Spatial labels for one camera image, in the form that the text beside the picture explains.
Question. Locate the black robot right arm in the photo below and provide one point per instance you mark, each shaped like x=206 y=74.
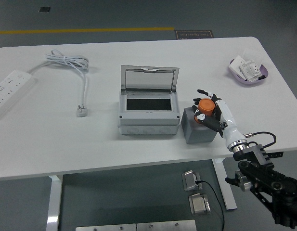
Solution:
x=271 y=178

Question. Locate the dark floor sign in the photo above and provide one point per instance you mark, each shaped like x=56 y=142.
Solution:
x=194 y=34

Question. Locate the metal base plate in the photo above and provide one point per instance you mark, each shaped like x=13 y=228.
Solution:
x=105 y=227
x=166 y=226

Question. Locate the white wall socket plate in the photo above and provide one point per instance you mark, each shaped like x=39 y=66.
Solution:
x=250 y=69

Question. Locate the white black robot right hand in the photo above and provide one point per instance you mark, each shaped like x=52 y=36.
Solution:
x=228 y=118

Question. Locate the orange cylindrical battery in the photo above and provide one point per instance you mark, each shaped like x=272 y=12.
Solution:
x=206 y=106

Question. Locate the small black part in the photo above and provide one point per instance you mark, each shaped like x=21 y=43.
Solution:
x=262 y=77

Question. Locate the grey junction box clear lid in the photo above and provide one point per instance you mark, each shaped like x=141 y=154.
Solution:
x=148 y=120

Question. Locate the grey cube holder block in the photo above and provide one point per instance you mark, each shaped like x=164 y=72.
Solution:
x=198 y=135

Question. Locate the white table leg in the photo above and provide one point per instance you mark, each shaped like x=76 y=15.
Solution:
x=226 y=187
x=54 y=204

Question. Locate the purple plastic tray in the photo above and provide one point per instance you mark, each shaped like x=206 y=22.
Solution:
x=243 y=83

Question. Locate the dark floor hatch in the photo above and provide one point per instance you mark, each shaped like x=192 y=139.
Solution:
x=44 y=9

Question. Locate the clear plastic bag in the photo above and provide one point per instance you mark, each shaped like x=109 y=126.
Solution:
x=255 y=55

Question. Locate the metal floor pedal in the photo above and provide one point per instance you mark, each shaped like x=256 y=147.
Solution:
x=198 y=204
x=190 y=180

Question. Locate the white power strip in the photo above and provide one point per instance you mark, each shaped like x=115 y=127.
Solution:
x=11 y=86

